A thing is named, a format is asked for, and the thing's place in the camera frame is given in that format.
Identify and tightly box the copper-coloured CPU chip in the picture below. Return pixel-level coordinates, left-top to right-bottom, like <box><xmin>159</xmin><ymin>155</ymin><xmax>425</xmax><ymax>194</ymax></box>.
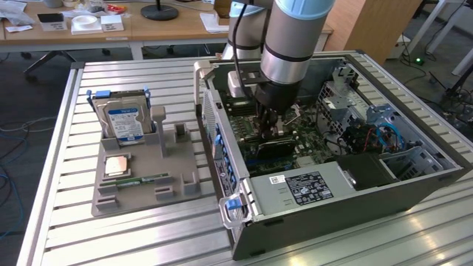
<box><xmin>104</xmin><ymin>156</ymin><xmax>131</xmax><ymax>177</ymax></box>

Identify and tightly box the flat white box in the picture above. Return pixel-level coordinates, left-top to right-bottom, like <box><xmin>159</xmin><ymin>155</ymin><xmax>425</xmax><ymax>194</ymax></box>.
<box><xmin>71</xmin><ymin>21</ymin><xmax>104</xmax><ymax>36</ymax></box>

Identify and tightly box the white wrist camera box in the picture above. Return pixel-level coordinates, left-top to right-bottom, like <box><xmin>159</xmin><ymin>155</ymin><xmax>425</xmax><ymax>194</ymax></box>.
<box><xmin>227</xmin><ymin>70</ymin><xmax>260</xmax><ymax>98</ymax></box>

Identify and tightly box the white labelled box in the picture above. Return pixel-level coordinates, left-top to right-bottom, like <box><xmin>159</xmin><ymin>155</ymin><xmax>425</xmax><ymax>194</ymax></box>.
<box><xmin>100</xmin><ymin>14</ymin><xmax>126</xmax><ymax>33</ymax></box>

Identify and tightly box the blue wire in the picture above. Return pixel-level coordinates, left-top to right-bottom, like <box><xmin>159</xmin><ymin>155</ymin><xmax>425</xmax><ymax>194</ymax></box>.
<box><xmin>376</xmin><ymin>123</ymin><xmax>407</xmax><ymax>152</ymax></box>

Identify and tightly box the green motherboard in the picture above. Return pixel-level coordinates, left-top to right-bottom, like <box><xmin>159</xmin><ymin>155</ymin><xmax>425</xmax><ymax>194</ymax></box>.
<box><xmin>220</xmin><ymin>94</ymin><xmax>344</xmax><ymax>178</ymax></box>

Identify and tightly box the white tape roll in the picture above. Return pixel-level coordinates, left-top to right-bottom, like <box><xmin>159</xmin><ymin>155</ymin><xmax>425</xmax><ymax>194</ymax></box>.
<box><xmin>72</xmin><ymin>15</ymin><xmax>98</xmax><ymax>27</ymax></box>

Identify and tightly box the black plastic duct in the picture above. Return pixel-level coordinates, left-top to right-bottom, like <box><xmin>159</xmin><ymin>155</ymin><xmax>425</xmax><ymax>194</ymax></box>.
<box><xmin>335</xmin><ymin>153</ymin><xmax>401</xmax><ymax>192</ymax></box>

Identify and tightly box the wooden cabinet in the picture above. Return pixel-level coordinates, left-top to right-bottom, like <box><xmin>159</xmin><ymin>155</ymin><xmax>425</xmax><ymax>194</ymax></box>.
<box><xmin>321</xmin><ymin>0</ymin><xmax>424</xmax><ymax>65</ymax></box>

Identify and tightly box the black and white box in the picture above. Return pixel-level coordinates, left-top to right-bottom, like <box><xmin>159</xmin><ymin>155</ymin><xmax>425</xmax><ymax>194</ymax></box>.
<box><xmin>36</xmin><ymin>13</ymin><xmax>70</xmax><ymax>32</ymax></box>

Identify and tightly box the blue floor cable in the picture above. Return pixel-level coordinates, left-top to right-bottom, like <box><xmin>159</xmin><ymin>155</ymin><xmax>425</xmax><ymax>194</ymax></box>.
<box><xmin>0</xmin><ymin>130</ymin><xmax>31</xmax><ymax>239</ymax></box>

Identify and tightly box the graphics card with black shroud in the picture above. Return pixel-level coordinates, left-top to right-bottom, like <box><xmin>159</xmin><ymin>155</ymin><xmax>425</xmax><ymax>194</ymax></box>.
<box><xmin>256</xmin><ymin>137</ymin><xmax>297</xmax><ymax>161</ymax></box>

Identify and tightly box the grey power supply unit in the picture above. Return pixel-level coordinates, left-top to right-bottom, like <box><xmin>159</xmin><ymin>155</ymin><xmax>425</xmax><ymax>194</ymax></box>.
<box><xmin>248</xmin><ymin>161</ymin><xmax>359</xmax><ymax>217</ymax></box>

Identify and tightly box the silver socket cover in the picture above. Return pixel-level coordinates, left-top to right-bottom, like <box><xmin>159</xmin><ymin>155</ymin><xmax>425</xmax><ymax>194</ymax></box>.
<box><xmin>287</xmin><ymin>104</ymin><xmax>301</xmax><ymax>130</ymax></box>

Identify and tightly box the perforated metal drive cage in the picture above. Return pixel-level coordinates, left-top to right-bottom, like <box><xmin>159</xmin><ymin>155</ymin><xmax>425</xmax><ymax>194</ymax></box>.
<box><xmin>316</xmin><ymin>61</ymin><xmax>372</xmax><ymax>134</ymax></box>

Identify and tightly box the black round lamp base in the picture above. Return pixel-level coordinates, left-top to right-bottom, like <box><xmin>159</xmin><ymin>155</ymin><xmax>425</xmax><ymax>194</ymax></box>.
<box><xmin>140</xmin><ymin>0</ymin><xmax>180</xmax><ymax>21</ymax></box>

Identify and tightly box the white table frame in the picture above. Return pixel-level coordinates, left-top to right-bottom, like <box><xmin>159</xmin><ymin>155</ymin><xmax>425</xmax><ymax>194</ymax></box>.
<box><xmin>404</xmin><ymin>0</ymin><xmax>473</xmax><ymax>76</ymax></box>

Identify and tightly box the white wall box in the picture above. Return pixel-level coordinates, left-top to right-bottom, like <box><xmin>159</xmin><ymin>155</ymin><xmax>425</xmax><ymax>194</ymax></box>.
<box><xmin>393</xmin><ymin>34</ymin><xmax>412</xmax><ymax>59</ymax></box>

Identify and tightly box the black wire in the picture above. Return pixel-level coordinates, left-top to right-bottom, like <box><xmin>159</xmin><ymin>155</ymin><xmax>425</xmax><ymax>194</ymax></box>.
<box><xmin>321</xmin><ymin>129</ymin><xmax>351</xmax><ymax>156</ymax></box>

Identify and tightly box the wooden desk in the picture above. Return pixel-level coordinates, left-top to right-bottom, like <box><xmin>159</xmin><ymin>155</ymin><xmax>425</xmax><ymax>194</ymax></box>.
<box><xmin>0</xmin><ymin>0</ymin><xmax>335</xmax><ymax>60</ymax></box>

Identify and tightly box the CPU socket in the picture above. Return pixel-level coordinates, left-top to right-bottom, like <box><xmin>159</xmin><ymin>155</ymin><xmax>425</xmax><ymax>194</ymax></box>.
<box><xmin>246</xmin><ymin>114</ymin><xmax>260</xmax><ymax>139</ymax></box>

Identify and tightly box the silver metal bracket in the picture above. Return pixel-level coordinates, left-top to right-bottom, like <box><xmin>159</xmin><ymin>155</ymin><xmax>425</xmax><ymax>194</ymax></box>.
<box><xmin>365</xmin><ymin>104</ymin><xmax>404</xmax><ymax>131</ymax></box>

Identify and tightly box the open grey PC case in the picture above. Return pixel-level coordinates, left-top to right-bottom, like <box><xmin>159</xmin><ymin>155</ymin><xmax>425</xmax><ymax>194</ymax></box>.
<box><xmin>194</xmin><ymin>52</ymin><xmax>465</xmax><ymax>261</ymax></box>

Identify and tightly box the small cardboard box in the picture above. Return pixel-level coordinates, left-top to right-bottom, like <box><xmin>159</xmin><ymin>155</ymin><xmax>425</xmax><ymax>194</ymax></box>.
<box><xmin>214</xmin><ymin>0</ymin><xmax>232</xmax><ymax>20</ymax></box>

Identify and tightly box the metal disk bay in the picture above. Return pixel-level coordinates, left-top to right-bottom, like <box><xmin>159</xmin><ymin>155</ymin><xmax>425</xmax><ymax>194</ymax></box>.
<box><xmin>380</xmin><ymin>146</ymin><xmax>444</xmax><ymax>181</ymax></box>

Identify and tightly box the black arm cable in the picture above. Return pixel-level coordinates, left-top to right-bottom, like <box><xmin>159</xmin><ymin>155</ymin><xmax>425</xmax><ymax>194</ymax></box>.
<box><xmin>231</xmin><ymin>1</ymin><xmax>256</xmax><ymax>98</ymax></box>

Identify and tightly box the silver chipset heat sink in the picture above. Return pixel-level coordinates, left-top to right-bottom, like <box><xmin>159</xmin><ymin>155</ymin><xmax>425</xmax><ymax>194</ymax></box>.
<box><xmin>295</xmin><ymin>156</ymin><xmax>320</xmax><ymax>167</ymax></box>

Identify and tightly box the grey floor cable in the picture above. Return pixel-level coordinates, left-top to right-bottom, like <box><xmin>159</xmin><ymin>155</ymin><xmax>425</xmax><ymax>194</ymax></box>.
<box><xmin>0</xmin><ymin>116</ymin><xmax>56</xmax><ymax>134</ymax></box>

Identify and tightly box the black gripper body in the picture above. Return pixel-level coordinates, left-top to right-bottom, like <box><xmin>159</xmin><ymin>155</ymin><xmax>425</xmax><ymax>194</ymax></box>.
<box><xmin>255</xmin><ymin>81</ymin><xmax>303</xmax><ymax>114</ymax></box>

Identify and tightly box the grey parts rack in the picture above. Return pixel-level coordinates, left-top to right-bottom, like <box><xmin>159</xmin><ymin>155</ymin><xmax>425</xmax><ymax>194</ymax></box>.
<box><xmin>91</xmin><ymin>106</ymin><xmax>204</xmax><ymax>217</ymax></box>

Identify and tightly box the clear plastic bag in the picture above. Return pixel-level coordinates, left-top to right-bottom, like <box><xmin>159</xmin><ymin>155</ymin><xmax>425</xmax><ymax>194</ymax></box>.
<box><xmin>0</xmin><ymin>1</ymin><xmax>36</xmax><ymax>26</ymax></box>

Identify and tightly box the black stand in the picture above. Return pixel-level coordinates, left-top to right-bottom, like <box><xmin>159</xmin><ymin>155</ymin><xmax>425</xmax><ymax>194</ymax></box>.
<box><xmin>428</xmin><ymin>69</ymin><xmax>473</xmax><ymax>117</ymax></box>

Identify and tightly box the hard disk with blue rails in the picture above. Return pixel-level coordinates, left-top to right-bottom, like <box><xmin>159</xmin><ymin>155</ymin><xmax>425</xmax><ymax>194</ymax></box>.
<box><xmin>86</xmin><ymin>86</ymin><xmax>154</xmax><ymax>145</ymax></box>

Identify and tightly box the stack of white papers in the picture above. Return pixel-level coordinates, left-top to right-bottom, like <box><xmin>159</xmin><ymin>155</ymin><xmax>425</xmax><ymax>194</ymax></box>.
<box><xmin>199</xmin><ymin>12</ymin><xmax>231</xmax><ymax>34</ymax></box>

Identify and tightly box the blue case latch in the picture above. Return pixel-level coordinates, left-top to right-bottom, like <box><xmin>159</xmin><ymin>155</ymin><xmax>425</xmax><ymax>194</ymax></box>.
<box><xmin>226</xmin><ymin>199</ymin><xmax>242</xmax><ymax>220</ymax></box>

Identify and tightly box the white paper card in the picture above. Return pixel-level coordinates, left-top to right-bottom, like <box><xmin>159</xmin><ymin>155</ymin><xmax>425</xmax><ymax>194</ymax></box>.
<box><xmin>4</xmin><ymin>24</ymin><xmax>35</xmax><ymax>33</ymax></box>

